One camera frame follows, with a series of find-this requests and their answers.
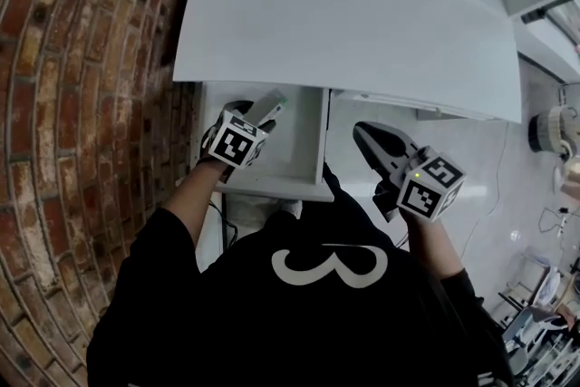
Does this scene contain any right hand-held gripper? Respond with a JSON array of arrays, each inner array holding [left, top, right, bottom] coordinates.
[[353, 121, 468, 224]]

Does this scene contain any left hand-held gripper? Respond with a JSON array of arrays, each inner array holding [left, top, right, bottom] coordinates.
[[200, 88, 285, 172]]

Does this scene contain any white drawer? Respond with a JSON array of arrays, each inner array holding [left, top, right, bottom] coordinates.
[[332, 89, 499, 122], [198, 81, 336, 203]]

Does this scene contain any person's right forearm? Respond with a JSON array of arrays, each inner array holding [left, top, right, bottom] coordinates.
[[401, 211, 468, 280]]

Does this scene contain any person's left forearm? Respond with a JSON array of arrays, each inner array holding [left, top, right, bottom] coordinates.
[[160, 157, 233, 251]]

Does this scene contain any white closed drawer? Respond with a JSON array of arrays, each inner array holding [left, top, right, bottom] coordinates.
[[332, 89, 499, 122]]

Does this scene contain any person's white shoe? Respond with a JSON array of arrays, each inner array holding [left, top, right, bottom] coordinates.
[[270, 198, 304, 221]]

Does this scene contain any woven basket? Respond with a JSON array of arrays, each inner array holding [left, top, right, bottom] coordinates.
[[527, 105, 580, 156]]

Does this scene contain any black shirt with white print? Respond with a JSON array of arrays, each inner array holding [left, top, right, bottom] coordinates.
[[85, 161, 514, 387]]

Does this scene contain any cluttered metal cart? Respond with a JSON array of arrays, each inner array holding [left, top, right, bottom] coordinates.
[[497, 247, 580, 387]]

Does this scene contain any black cable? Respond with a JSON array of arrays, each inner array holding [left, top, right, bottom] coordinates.
[[208, 193, 239, 251]]

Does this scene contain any thin white cable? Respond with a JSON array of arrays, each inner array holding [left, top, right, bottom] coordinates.
[[459, 121, 511, 262]]

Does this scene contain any white charger with cable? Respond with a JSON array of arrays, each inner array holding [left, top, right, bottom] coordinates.
[[537, 206, 579, 237]]

